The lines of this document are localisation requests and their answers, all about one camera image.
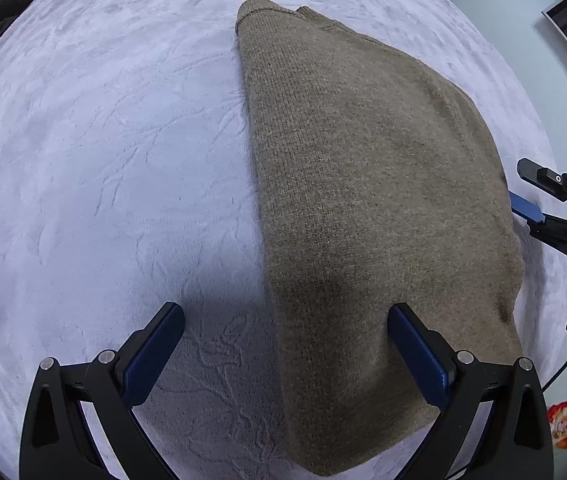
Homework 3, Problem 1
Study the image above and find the black cable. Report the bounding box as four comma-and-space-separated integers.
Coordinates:
542, 334, 567, 392

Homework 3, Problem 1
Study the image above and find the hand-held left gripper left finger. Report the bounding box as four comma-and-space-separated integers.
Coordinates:
18, 301, 187, 480

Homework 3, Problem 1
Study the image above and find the olive brown knit sweater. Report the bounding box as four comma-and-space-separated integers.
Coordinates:
235, 0, 525, 477

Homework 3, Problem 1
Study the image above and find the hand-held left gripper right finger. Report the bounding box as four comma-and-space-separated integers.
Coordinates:
387, 303, 557, 480

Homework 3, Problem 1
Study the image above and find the lavender plush bed blanket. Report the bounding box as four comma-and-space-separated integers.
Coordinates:
0, 0, 559, 480

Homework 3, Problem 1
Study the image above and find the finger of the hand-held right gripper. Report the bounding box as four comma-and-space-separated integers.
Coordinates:
508, 191, 567, 257
516, 158, 567, 201

